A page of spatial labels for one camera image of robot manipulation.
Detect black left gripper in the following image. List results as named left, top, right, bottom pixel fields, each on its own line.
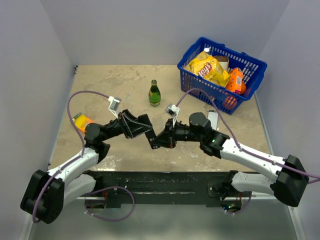
left=100, top=109, right=152, bottom=142

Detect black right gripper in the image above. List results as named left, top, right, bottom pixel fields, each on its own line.
left=152, top=118, right=203, bottom=149

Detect black remote control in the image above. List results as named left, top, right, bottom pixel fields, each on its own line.
left=145, top=129, right=158, bottom=150

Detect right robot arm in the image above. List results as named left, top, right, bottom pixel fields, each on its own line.
left=149, top=112, right=309, bottom=207

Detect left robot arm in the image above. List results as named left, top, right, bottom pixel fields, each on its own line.
left=20, top=109, right=153, bottom=224

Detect green glass bottle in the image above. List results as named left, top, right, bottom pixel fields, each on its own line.
left=148, top=79, right=161, bottom=107

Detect white rectangular box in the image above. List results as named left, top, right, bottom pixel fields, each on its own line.
left=207, top=110, right=219, bottom=130

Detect orange fruit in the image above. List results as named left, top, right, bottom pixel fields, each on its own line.
left=223, top=95, right=238, bottom=110

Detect yellow chips bag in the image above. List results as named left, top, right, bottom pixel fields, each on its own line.
left=184, top=51, right=230, bottom=87

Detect orange juice carton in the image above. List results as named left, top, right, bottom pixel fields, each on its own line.
left=225, top=67, right=243, bottom=95

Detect blue plastic shopping basket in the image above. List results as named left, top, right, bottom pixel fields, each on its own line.
left=177, top=37, right=268, bottom=115

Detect white cap bottle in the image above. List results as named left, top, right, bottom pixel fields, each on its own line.
left=203, top=47, right=211, bottom=53

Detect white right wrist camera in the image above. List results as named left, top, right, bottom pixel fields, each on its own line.
left=165, top=103, right=180, bottom=122

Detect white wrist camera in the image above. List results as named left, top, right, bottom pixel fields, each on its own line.
left=108, top=96, right=122, bottom=113
left=165, top=103, right=180, bottom=122

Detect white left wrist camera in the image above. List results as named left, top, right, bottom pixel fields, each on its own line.
left=108, top=96, right=122, bottom=113

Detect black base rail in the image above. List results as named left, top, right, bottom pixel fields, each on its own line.
left=81, top=170, right=250, bottom=208

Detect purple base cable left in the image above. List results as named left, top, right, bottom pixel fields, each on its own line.
left=84, top=186, right=136, bottom=223

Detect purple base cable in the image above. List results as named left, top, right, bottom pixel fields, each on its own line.
left=84, top=186, right=136, bottom=223
left=224, top=191, right=253, bottom=216

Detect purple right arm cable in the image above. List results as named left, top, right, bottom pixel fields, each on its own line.
left=175, top=88, right=320, bottom=185

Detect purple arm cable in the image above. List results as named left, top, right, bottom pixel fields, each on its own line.
left=175, top=88, right=320, bottom=185
left=31, top=90, right=111, bottom=224

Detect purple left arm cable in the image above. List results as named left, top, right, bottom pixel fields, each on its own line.
left=31, top=90, right=111, bottom=224

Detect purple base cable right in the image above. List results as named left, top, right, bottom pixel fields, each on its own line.
left=224, top=191, right=253, bottom=216

